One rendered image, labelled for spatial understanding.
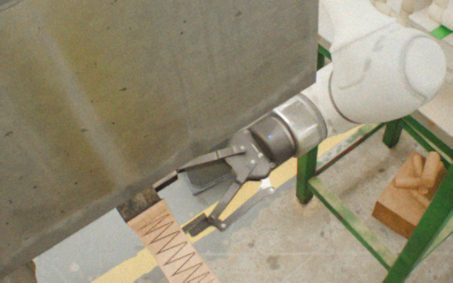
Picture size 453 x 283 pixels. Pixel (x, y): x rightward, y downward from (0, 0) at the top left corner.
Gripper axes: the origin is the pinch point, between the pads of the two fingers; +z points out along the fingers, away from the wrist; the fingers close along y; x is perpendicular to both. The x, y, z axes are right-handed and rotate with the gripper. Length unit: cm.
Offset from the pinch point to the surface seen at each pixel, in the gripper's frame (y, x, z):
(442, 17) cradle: 2, -2, -66
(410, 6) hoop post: 9, -9, -68
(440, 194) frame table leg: -28, -24, -53
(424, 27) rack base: 3, -5, -64
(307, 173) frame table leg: 0, -85, -54
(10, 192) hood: -3.6, 42.3, 8.7
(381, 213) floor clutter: -30, -96, -72
